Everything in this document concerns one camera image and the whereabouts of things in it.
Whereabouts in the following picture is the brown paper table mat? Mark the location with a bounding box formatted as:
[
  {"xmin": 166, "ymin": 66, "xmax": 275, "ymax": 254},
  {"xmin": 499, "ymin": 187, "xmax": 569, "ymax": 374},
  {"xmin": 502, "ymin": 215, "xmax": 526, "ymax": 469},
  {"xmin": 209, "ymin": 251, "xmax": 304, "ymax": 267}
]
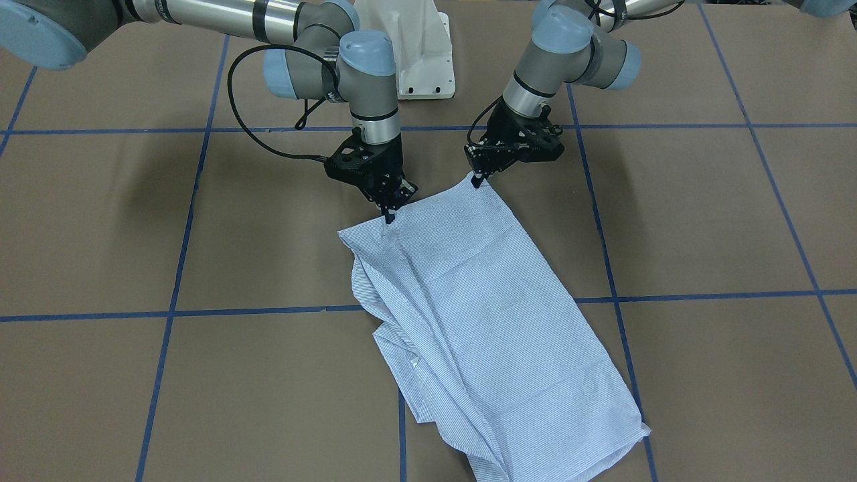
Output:
[{"xmin": 1, "ymin": 3, "xmax": 855, "ymax": 481}]

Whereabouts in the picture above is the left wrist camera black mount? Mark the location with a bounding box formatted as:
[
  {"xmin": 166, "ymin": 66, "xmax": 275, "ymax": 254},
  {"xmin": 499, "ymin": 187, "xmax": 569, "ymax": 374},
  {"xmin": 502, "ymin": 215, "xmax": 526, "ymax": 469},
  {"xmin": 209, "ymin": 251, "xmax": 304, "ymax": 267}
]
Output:
[{"xmin": 510, "ymin": 104, "xmax": 565, "ymax": 163}]

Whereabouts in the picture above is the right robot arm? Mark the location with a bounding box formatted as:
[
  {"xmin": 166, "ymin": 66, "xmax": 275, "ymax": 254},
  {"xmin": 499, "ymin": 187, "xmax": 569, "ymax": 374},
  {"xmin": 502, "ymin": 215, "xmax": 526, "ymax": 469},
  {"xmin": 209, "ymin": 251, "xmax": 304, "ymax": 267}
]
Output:
[{"xmin": 1, "ymin": 1, "xmax": 417, "ymax": 224}]

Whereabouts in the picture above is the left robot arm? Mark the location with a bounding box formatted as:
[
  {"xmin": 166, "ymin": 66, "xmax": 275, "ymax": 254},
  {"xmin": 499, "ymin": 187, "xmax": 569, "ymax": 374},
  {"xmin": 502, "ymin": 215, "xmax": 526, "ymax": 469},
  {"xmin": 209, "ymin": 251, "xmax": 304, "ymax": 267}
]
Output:
[{"xmin": 463, "ymin": 1, "xmax": 666, "ymax": 189}]

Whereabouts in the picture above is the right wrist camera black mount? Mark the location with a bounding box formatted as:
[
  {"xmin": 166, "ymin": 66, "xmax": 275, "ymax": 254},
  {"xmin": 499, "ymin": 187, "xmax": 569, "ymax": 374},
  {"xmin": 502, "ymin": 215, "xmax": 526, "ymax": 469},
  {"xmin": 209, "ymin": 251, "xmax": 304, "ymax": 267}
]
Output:
[{"xmin": 323, "ymin": 128, "xmax": 376, "ymax": 198}]

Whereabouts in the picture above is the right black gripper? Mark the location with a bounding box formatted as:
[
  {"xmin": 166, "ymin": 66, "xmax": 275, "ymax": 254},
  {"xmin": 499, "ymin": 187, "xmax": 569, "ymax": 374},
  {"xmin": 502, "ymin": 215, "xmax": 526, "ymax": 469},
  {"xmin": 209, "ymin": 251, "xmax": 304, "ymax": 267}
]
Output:
[{"xmin": 368, "ymin": 134, "xmax": 418, "ymax": 224}]

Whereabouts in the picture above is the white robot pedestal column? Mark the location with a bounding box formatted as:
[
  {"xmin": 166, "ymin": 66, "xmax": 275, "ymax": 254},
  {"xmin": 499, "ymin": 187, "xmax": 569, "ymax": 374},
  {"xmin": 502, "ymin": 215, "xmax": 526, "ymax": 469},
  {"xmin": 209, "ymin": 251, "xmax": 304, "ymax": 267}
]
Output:
[{"xmin": 354, "ymin": 1, "xmax": 457, "ymax": 101}]

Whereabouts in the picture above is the light blue striped shirt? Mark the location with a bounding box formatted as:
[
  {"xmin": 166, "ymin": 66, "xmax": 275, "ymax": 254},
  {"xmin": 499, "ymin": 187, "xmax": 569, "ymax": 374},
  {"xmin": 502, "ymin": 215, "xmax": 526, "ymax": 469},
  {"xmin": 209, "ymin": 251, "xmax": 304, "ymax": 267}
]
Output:
[{"xmin": 339, "ymin": 177, "xmax": 651, "ymax": 481}]

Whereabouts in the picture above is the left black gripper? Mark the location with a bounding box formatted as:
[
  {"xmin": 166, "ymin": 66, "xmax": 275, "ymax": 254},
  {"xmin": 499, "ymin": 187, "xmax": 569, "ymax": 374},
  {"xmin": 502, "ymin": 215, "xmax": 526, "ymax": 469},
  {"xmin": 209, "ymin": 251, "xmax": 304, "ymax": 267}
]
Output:
[{"xmin": 466, "ymin": 98, "xmax": 515, "ymax": 189}]

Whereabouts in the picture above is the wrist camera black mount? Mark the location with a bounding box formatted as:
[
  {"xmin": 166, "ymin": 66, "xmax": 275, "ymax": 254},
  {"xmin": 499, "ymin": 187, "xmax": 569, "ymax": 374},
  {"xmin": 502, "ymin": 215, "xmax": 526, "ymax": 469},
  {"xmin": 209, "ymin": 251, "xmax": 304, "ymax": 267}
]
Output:
[
  {"xmin": 323, "ymin": 128, "xmax": 376, "ymax": 198},
  {"xmin": 510, "ymin": 104, "xmax": 565, "ymax": 163}
]

